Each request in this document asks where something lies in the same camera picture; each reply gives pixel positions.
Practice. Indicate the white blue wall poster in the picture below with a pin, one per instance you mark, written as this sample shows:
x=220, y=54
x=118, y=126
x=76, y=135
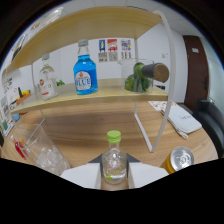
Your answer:
x=126, y=44

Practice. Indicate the white zip pouch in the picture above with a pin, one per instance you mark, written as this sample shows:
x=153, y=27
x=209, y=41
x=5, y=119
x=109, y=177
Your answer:
x=181, y=120

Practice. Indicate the brown door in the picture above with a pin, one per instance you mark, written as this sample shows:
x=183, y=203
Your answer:
x=196, y=70

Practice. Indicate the yellow drink can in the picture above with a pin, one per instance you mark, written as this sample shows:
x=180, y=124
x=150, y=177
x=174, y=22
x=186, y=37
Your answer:
x=178, y=160

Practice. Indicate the QR code sheet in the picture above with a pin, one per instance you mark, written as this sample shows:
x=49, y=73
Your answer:
x=112, y=56
x=126, y=55
x=103, y=56

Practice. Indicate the green potted plant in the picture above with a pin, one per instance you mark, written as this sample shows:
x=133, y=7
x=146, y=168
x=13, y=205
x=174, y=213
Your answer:
x=60, y=82

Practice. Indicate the two-tier wooden shelf rack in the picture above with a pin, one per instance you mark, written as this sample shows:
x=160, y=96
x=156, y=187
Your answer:
x=110, y=93

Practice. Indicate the red wall poster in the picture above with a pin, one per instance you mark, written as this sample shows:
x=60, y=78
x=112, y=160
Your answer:
x=112, y=45

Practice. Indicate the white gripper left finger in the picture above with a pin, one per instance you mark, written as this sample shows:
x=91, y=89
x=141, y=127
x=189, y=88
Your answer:
x=83, y=173

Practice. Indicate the small red juice bottle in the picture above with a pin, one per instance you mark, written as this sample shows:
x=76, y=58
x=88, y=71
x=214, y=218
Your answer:
x=18, y=150

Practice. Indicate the blue liquor bottle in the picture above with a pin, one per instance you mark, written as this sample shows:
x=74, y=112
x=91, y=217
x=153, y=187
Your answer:
x=85, y=75

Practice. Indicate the clear bottle red label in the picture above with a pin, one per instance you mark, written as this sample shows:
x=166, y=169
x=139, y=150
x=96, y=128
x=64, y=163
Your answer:
x=47, y=85

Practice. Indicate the glass jar of limes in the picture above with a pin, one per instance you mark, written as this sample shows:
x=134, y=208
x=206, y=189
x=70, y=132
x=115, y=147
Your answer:
x=136, y=78

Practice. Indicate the clear bottle green cap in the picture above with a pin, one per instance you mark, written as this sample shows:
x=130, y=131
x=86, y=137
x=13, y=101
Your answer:
x=114, y=163

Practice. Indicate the dark muddler cork end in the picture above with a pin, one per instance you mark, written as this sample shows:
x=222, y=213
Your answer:
x=155, y=71

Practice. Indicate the orange patterned paper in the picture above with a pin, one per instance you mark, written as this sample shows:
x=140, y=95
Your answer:
x=158, y=105

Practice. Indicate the black armchair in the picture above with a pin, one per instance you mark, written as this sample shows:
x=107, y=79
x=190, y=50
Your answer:
x=210, y=123

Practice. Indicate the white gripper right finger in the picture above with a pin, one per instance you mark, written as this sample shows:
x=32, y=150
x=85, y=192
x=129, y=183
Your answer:
x=146, y=173

